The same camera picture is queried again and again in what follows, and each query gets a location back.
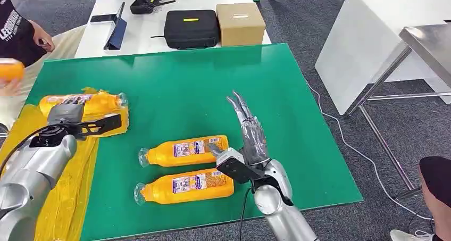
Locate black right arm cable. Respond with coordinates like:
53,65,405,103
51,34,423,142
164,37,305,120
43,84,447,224
239,186,254,241

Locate brown cardboard box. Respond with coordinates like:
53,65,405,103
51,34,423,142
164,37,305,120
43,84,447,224
215,2,267,48

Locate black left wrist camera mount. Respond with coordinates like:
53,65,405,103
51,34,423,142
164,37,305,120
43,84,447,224
29,113,123,149

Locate person in black shirt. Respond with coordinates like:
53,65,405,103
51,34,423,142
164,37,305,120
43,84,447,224
0,0,88,131

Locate black phone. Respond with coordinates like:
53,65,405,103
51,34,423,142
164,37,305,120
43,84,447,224
89,13,119,24

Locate orange drink bottle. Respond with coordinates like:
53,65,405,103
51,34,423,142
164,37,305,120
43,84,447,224
38,92,128,123
133,168,236,206
0,58,26,82
138,135,230,169

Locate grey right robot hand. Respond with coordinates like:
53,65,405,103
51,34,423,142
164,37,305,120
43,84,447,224
207,90,272,167

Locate green table mat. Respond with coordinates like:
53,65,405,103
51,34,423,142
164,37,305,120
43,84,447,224
26,43,364,241

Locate person's right hand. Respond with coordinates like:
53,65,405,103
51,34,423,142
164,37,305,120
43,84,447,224
29,20,56,54

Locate yellow plastic sheet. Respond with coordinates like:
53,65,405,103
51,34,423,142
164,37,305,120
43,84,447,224
0,87,130,241

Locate white floor cable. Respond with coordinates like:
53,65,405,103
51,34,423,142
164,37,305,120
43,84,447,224
305,81,435,221

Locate person's left hand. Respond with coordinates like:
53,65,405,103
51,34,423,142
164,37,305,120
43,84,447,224
0,78,22,98

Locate black remote controller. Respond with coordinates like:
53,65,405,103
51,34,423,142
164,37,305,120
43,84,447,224
129,0,177,15

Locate black zip case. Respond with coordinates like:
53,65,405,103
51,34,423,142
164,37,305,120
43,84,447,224
163,9,222,51

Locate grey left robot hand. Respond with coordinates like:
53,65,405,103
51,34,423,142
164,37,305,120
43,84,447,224
46,96,86,126

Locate person with white shoe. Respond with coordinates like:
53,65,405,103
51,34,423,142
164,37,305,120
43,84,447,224
389,156,451,241

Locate steel bench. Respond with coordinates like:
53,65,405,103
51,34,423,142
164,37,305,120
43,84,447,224
346,22,451,202

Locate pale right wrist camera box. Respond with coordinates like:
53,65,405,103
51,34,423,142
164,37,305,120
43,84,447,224
215,147,264,185

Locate white desk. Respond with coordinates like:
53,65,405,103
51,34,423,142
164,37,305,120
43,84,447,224
74,0,273,59

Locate white block table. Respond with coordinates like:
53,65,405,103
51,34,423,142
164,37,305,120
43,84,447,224
314,0,451,116

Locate blue folio tablet stand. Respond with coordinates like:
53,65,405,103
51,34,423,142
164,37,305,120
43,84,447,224
103,1,128,52

